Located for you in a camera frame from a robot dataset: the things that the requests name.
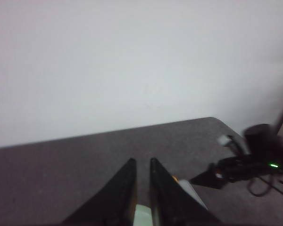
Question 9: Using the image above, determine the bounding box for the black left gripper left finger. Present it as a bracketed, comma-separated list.
[61, 158, 137, 226]

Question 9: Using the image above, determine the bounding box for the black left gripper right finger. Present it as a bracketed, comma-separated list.
[150, 158, 222, 226]

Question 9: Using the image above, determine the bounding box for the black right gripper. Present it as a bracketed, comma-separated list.
[190, 155, 283, 189]

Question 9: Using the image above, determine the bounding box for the yellow corn cob piece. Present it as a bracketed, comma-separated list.
[172, 176, 179, 183]

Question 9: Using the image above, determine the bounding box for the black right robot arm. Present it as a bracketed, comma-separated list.
[189, 113, 283, 189]

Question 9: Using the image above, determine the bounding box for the light green oval plate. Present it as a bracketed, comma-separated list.
[133, 204, 153, 226]

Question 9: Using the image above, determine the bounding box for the black cable on table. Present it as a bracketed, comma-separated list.
[247, 173, 283, 198]

